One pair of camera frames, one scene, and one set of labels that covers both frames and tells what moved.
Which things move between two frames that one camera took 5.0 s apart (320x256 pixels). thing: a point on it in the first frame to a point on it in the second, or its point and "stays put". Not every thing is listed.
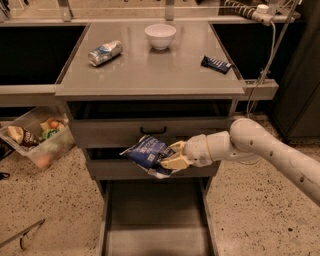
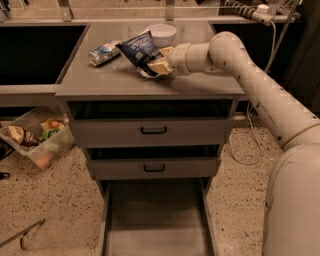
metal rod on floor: (22, 242) stays put
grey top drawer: (99, 124) stays put
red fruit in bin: (54, 125) stays put
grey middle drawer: (107, 163) stays put
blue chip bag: (148, 154) to (141, 50)
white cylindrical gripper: (196, 150) to (177, 59)
